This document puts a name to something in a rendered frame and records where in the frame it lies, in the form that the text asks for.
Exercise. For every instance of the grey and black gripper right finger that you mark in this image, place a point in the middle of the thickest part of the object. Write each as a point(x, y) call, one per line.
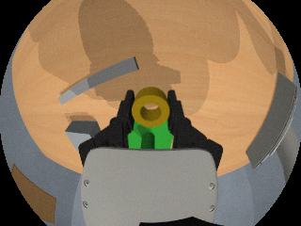
point(183, 131)

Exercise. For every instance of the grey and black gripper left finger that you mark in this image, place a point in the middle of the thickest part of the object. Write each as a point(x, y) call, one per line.
point(112, 135)

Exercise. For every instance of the green flat plate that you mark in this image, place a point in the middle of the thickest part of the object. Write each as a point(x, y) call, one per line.
point(150, 137)

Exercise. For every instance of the gold round nut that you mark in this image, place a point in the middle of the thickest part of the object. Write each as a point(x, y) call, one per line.
point(146, 117)

